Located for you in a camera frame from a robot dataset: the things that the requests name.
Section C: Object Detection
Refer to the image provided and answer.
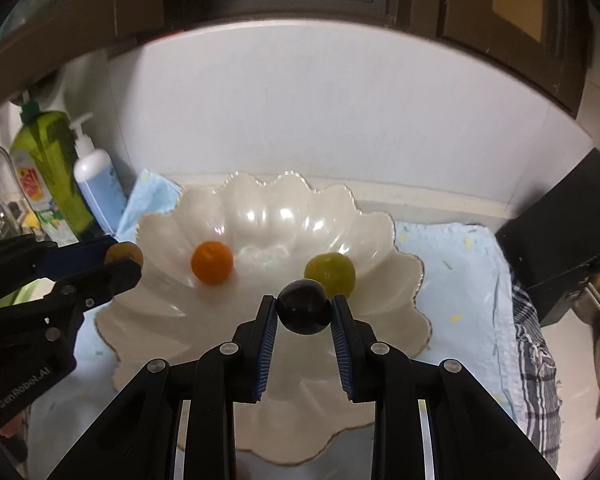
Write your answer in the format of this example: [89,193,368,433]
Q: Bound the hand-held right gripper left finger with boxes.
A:
[47,295,281,480]

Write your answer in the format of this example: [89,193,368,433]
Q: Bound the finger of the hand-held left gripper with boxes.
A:
[0,236,118,301]
[35,260,144,348]

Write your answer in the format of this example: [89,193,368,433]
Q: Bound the brown grape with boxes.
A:
[104,241,144,267]

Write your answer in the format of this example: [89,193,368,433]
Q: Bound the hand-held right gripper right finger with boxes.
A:
[330,296,561,480]

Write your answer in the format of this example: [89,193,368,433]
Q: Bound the white scalloped bowl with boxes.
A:
[96,170,433,466]

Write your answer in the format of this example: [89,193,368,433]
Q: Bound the black knife block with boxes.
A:
[495,150,600,326]

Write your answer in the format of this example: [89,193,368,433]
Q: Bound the green dish soap bottle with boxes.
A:
[9,102,98,246]

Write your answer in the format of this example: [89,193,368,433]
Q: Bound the checkered dish cloth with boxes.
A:
[510,280,563,466]

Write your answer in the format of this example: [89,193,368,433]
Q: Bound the large dark purple grape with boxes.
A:
[276,280,332,336]

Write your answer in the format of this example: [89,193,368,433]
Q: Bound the brown glass corner cabinet door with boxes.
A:
[0,0,171,111]

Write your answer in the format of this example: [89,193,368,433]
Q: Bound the light blue speckled cloth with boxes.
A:
[75,167,518,426]

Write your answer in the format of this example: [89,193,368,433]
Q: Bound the blue pump bottle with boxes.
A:
[70,112,128,238]

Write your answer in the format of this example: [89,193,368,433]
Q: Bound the orange cherry tomato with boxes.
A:
[190,241,235,286]

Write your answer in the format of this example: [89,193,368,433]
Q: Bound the brown tan panel cabinet door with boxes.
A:
[437,0,598,116]

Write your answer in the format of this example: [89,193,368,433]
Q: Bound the green cherry tomato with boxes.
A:
[304,253,357,298]

